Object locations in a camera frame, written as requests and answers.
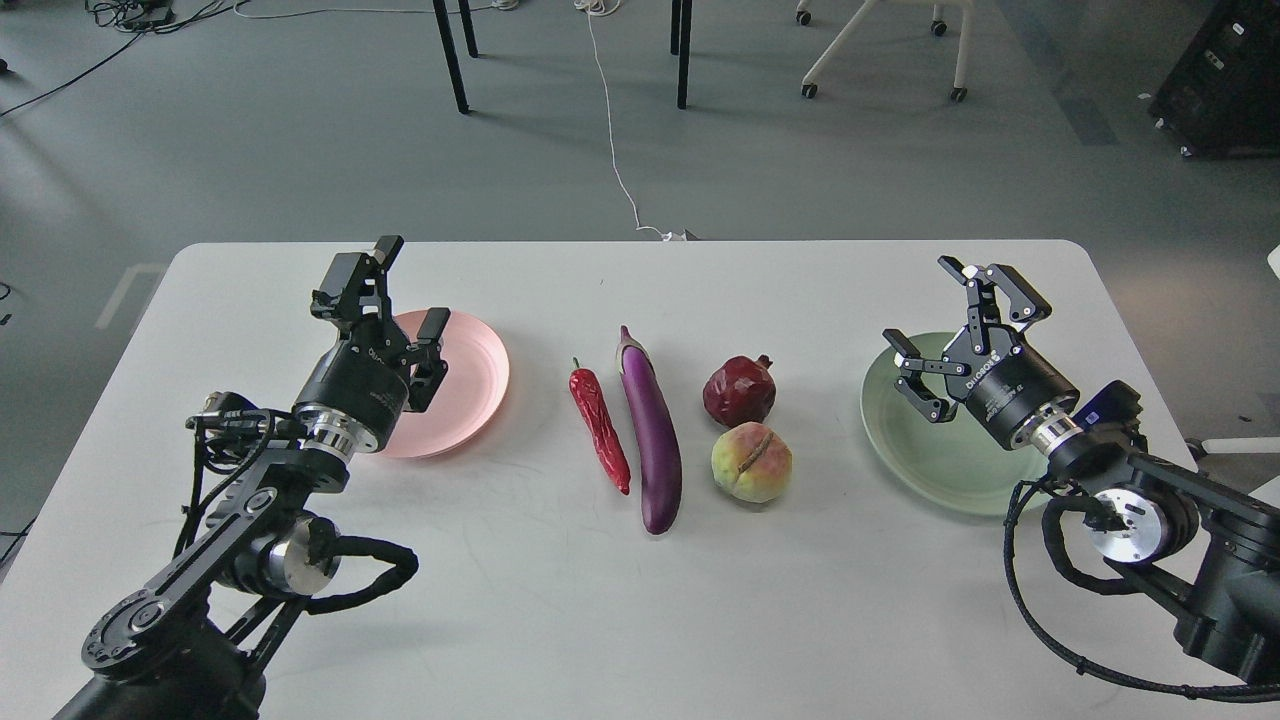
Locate black floor cables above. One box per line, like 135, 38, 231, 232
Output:
0, 0, 241, 119

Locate white floor cable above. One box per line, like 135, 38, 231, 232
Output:
572, 0, 691, 243

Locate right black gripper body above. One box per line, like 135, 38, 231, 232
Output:
950, 334, 1080, 450

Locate dark red pomegranate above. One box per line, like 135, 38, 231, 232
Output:
701, 355, 777, 429

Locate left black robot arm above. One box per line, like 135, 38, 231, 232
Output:
58, 234, 451, 719

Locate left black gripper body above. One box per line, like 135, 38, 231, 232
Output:
292, 320, 412, 455

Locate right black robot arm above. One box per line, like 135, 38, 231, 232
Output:
883, 255, 1279, 703

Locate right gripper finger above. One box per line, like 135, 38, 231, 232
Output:
882, 328, 961, 423
938, 255, 1053, 351

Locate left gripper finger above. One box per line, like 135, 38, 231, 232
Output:
404, 307, 452, 413
310, 236, 404, 331

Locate light green plate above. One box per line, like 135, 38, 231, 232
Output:
860, 348, 1047, 518

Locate red chili pepper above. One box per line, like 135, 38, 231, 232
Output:
568, 357, 631, 496

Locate black table legs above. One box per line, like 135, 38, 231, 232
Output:
433, 0, 694, 115

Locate pink plate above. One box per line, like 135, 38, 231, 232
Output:
380, 310, 511, 459

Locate white rolling chair base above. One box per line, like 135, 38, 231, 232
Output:
797, 1, 980, 105

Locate black equipment case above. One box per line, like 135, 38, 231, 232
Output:
1148, 1, 1279, 159

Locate yellow green peach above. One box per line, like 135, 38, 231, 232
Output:
710, 421, 794, 503

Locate purple eggplant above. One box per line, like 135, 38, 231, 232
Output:
616, 325, 684, 536

